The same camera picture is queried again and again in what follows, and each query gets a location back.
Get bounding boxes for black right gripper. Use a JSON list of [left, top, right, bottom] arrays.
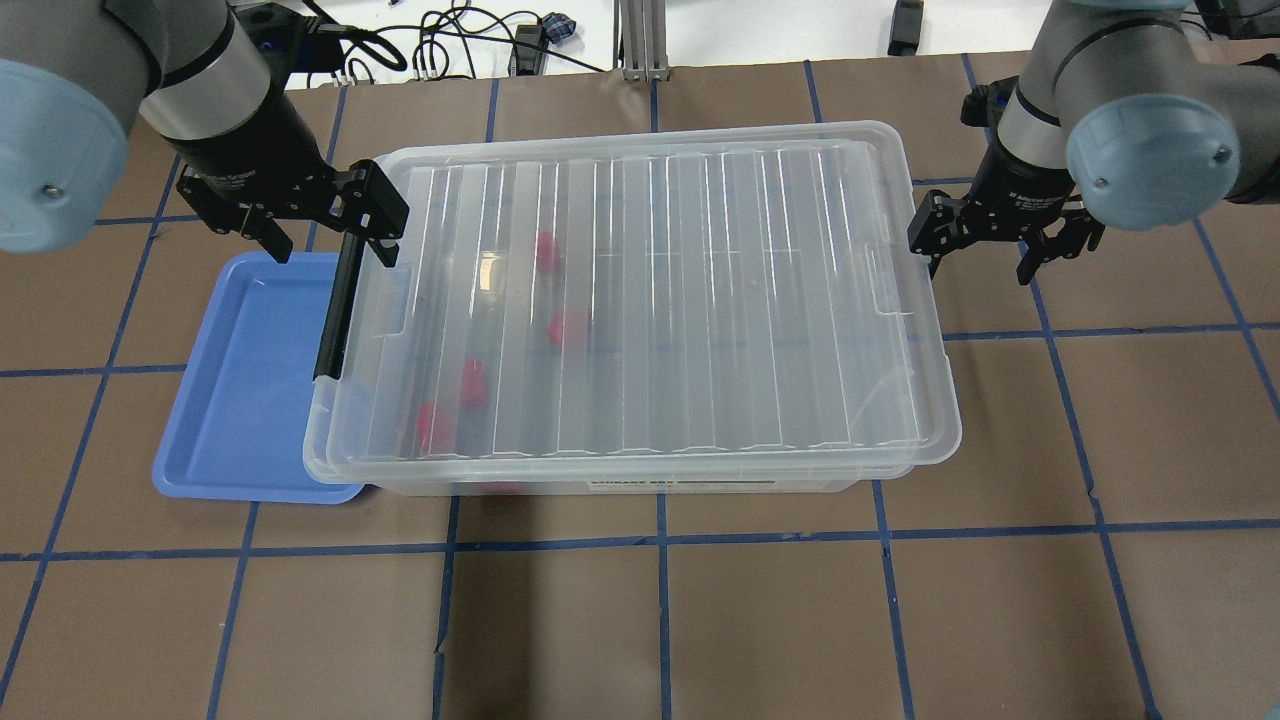
[[908, 145, 1106, 286]]

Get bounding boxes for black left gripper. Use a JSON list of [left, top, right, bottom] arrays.
[[175, 110, 411, 383]]

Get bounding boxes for red block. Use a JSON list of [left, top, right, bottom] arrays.
[[460, 357, 489, 411], [545, 307, 593, 355], [534, 231, 561, 275], [415, 402, 458, 455]]

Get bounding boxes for clear plastic box lid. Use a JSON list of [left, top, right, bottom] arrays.
[[303, 120, 963, 488]]

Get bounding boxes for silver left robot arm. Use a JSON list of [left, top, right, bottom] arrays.
[[3, 1, 410, 377]]

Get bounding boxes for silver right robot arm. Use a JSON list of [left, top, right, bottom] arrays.
[[908, 1, 1279, 284]]

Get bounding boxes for red block in box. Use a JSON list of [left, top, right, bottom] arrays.
[[545, 307, 593, 355], [460, 357, 489, 411], [534, 231, 561, 275]]

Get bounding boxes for clear plastic storage box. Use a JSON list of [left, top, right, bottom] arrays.
[[303, 122, 961, 497]]

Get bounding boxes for blue plastic tray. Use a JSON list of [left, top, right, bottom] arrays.
[[151, 252, 362, 506]]

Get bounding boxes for black power adapter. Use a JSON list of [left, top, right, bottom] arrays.
[[886, 0, 925, 56]]

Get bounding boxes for black box latch handle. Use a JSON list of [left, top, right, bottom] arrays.
[[312, 232, 369, 383]]

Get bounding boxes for aluminium frame post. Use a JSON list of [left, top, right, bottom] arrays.
[[614, 1, 669, 82]]

